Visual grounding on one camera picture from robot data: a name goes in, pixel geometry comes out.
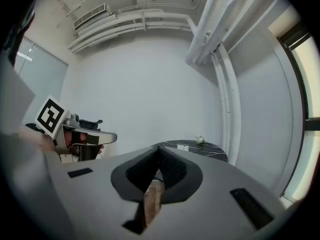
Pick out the large white insulated duct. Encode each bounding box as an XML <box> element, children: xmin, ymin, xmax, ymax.
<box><xmin>185</xmin><ymin>0</ymin><xmax>242</xmax><ymax>66</ymax></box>

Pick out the window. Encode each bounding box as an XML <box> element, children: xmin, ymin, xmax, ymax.
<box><xmin>276</xmin><ymin>30</ymin><xmax>320</xmax><ymax>204</ymax></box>

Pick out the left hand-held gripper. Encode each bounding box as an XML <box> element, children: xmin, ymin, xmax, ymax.
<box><xmin>34</xmin><ymin>95</ymin><xmax>118</xmax><ymax>164</ymax></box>

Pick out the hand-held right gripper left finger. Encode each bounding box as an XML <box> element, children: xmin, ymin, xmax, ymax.
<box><xmin>44</xmin><ymin>145</ymin><xmax>160</xmax><ymax>240</ymax></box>

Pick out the thin white pipe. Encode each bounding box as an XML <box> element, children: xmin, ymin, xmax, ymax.
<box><xmin>211</xmin><ymin>53</ymin><xmax>227</xmax><ymax>150</ymax></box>

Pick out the frosted glass partition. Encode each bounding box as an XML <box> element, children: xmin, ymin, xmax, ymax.
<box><xmin>13</xmin><ymin>35</ymin><xmax>69</xmax><ymax>126</ymax></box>

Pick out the round black marble table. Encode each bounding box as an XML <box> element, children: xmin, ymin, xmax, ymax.
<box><xmin>154</xmin><ymin>139</ymin><xmax>229</xmax><ymax>163</ymax></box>

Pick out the white insulated pipe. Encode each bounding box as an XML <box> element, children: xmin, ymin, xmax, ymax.
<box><xmin>217</xmin><ymin>43</ymin><xmax>243</xmax><ymax>167</ymax></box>
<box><xmin>214</xmin><ymin>51</ymin><xmax>232</xmax><ymax>157</ymax></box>

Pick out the white ceiling pipe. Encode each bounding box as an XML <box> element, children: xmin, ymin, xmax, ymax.
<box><xmin>67</xmin><ymin>8</ymin><xmax>195</xmax><ymax>50</ymax></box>
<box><xmin>69</xmin><ymin>21</ymin><xmax>192</xmax><ymax>54</ymax></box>

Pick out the white air conditioner vent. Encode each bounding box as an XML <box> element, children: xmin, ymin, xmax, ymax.
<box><xmin>72</xmin><ymin>3</ymin><xmax>114</xmax><ymax>31</ymax></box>

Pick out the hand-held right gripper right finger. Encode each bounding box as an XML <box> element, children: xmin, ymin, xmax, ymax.
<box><xmin>147</xmin><ymin>145</ymin><xmax>297</xmax><ymax>240</ymax></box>

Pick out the person's left forearm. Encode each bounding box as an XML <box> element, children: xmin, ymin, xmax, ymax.
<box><xmin>18</xmin><ymin>126</ymin><xmax>55</xmax><ymax>153</ymax></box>

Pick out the person's left hand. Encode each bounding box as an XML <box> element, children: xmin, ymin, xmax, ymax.
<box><xmin>64</xmin><ymin>131</ymin><xmax>89</xmax><ymax>146</ymax></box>

